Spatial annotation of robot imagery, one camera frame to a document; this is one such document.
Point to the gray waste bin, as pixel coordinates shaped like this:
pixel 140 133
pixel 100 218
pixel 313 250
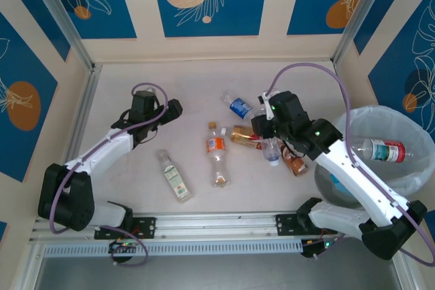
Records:
pixel 326 188

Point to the green label clear bottle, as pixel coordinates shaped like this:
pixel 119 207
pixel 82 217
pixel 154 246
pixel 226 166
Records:
pixel 175 178

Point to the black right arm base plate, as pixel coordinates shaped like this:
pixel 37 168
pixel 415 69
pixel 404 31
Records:
pixel 285 223

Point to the brown label plastic bottle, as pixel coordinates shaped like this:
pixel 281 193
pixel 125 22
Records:
pixel 295 164

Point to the aluminium frame post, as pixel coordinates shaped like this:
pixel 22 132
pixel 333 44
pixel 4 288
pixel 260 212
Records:
pixel 363 11
pixel 57 15

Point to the red label plastic bottle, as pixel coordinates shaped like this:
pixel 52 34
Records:
pixel 387 150

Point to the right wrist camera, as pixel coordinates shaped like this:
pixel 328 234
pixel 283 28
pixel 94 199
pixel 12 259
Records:
pixel 268 105

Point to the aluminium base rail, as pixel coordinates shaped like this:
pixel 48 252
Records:
pixel 217 223

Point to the blue label plastic bottle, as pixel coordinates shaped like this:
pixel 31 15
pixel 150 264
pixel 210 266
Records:
pixel 239 106

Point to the small clear plastic bottle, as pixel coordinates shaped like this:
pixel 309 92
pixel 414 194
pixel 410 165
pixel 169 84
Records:
pixel 272 154

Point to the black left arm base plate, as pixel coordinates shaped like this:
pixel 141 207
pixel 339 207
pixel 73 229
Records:
pixel 149 227

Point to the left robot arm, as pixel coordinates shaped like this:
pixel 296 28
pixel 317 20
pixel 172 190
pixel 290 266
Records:
pixel 102 150

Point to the aluminium side rail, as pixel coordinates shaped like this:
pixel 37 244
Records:
pixel 85 106

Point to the golden tea plastic bottle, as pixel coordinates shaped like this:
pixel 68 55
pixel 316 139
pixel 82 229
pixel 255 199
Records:
pixel 241 135

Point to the white trash bin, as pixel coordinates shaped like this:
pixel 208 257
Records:
pixel 418 127

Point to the orange label plastic bottle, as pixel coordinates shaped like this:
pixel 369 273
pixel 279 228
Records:
pixel 215 147

